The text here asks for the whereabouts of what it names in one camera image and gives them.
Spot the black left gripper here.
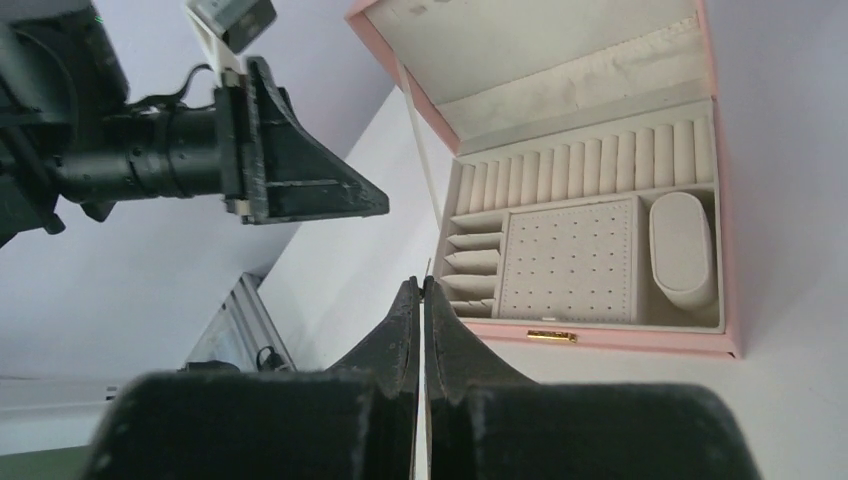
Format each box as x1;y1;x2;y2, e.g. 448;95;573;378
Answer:
56;56;390;225

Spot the pink jewelry box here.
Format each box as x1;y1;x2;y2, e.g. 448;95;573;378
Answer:
347;0;740;358

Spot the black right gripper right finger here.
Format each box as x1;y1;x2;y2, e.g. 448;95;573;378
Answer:
423;278;760;479

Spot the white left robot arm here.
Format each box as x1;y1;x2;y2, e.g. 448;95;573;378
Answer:
1;1;390;242

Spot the beige oval watch pillow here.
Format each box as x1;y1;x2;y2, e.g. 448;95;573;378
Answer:
649;191;718;311

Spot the black left camera cable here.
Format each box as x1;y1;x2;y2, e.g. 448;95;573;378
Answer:
129;62;223;114

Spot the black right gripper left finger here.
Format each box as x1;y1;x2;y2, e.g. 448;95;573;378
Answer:
81;278;421;479

